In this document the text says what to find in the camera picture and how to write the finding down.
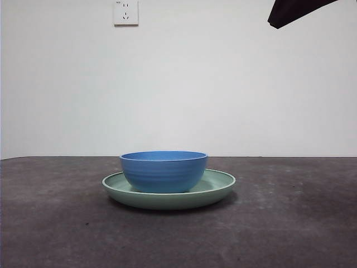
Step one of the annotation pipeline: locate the dark grey table mat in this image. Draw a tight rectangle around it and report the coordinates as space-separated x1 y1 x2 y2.
0 155 357 268

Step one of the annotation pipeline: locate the blue ribbed bowl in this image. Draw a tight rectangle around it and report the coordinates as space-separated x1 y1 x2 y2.
119 151 209 193

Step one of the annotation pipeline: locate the white wall socket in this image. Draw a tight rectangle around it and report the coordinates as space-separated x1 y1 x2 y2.
113 0 139 27

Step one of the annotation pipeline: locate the green round plate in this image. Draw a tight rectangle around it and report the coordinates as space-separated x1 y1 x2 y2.
102 168 237 210

